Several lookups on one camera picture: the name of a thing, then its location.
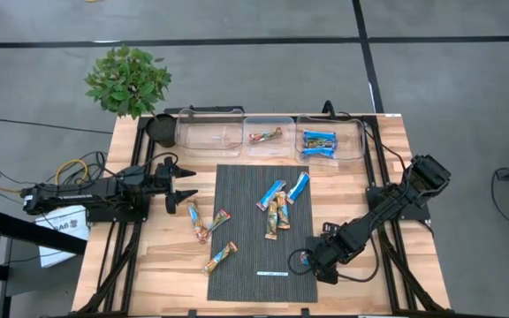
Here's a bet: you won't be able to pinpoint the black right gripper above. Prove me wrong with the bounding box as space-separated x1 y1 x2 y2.
303 222 348 286

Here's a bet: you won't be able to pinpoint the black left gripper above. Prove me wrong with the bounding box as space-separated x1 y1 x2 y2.
155 155 200 216

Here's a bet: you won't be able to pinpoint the orange green granola bar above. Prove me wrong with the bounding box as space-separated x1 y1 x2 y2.
201 240 239 277
263 200 279 242
274 191 291 231

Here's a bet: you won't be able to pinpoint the blue white granola bar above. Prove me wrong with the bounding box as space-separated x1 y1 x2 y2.
285 171 311 206

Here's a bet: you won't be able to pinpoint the large clear plastic bin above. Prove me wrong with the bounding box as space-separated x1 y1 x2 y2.
175 107 246 159
294 113 368 167

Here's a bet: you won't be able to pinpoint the black plant pot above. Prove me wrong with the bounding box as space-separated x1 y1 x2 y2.
144 112 179 149

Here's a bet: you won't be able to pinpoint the dark grey woven placemat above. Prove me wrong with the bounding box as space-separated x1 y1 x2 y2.
206 163 319 304

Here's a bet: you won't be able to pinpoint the small clear plastic bin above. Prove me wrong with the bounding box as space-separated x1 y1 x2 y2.
241 115 298 159

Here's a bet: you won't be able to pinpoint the green leafy plant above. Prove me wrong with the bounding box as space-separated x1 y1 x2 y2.
84 43 174 120

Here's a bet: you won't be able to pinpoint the white paper box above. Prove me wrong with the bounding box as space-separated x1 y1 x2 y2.
34 202 91 269

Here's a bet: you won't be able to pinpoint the black beam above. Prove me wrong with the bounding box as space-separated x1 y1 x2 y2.
0 207 88 256

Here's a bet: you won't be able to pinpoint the black aluminium frame rails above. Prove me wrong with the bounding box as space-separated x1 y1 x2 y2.
75 115 156 315
360 113 452 315

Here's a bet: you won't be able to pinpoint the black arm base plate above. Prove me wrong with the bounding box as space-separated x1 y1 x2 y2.
87 188 152 224
366 185 431 222

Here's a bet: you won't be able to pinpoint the black cable bundle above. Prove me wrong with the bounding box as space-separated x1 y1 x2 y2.
0 149 118 195

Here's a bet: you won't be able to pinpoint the yellow cable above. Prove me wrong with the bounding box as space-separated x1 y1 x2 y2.
0 157 90 195

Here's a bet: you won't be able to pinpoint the thin black floor cable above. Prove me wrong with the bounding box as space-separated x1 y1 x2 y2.
0 117 115 134

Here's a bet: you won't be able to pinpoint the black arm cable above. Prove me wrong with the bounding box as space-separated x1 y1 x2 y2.
320 99 414 178

